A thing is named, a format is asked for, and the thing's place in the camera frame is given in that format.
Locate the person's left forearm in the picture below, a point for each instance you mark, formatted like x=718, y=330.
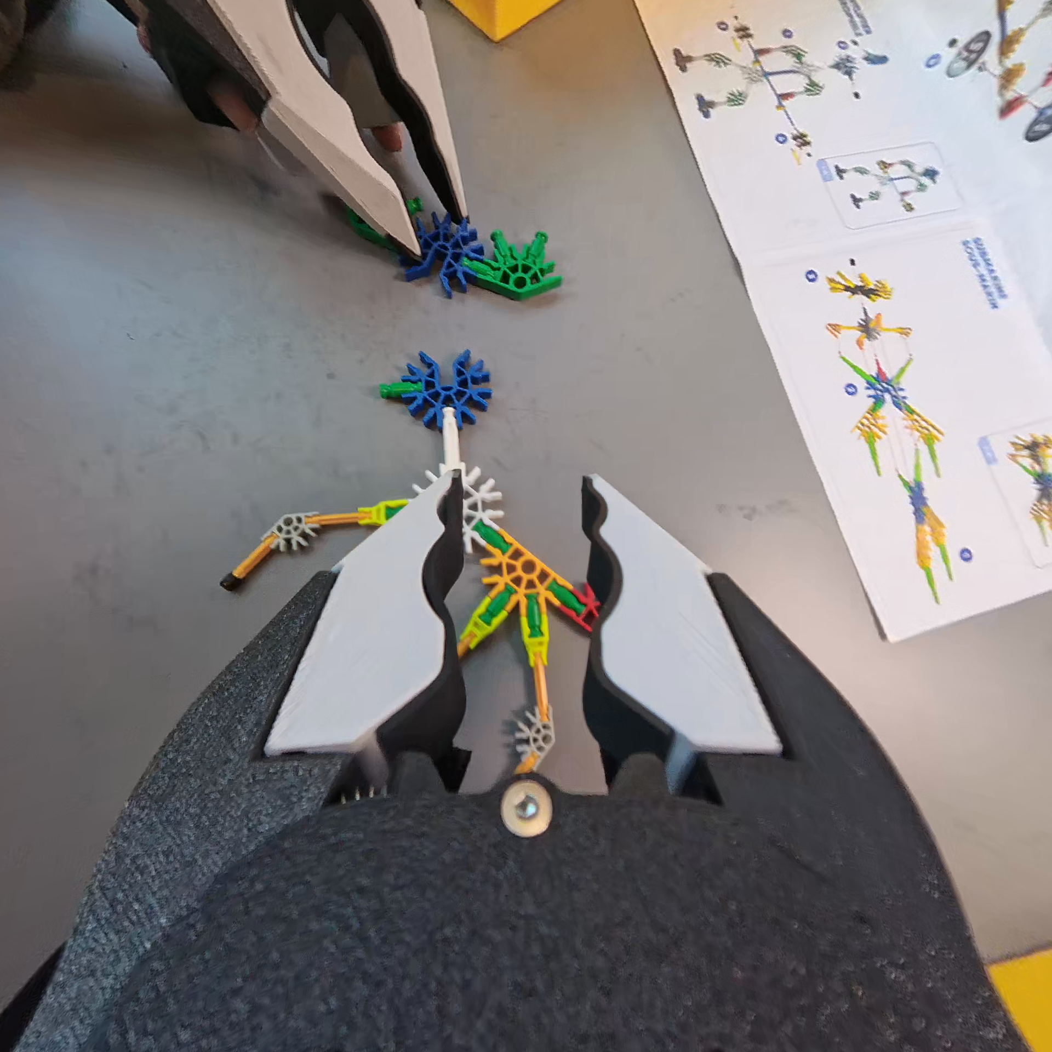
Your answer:
x=41, y=41

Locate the multicoloured toy hand assembly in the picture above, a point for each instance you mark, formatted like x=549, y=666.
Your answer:
x=526, y=571

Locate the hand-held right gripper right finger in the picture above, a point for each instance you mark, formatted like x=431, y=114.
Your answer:
x=682, y=649

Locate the person's left hand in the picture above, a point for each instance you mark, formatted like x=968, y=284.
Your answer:
x=193, y=86

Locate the yellow divided plastic bin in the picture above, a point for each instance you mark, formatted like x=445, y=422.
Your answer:
x=501, y=20

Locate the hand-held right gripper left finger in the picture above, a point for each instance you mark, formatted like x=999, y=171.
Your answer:
x=362, y=649

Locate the grey desk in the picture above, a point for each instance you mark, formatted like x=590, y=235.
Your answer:
x=164, y=370

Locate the green and blue toy assembly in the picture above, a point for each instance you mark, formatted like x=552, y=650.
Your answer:
x=448, y=251

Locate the white toy instruction sheet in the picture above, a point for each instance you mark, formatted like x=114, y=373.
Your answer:
x=789, y=214

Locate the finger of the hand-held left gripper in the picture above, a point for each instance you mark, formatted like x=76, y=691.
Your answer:
x=329, y=140
x=419, y=82

